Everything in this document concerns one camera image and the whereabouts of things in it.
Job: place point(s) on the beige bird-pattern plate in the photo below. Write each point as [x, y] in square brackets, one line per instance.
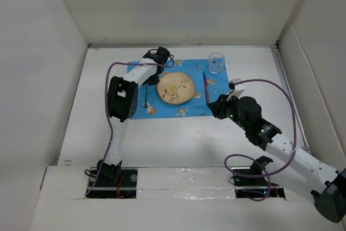
[176, 88]

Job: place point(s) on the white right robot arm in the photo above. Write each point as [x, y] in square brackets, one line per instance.
[319, 182]

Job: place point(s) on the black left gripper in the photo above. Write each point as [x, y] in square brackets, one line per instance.
[151, 81]

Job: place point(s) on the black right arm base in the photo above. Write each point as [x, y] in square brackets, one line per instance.
[255, 189]

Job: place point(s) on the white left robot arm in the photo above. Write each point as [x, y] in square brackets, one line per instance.
[121, 96]

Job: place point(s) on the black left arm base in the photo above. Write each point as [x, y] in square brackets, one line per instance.
[113, 182]

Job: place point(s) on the clear plastic cup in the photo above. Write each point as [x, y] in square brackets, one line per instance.
[216, 63]

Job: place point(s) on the iridescent fork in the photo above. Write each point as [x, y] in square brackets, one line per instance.
[145, 87]

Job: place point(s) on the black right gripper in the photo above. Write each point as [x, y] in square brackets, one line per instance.
[218, 107]

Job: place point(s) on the iridescent knife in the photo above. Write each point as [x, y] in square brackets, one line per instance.
[206, 88]

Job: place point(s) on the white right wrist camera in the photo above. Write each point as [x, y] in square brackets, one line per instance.
[236, 89]

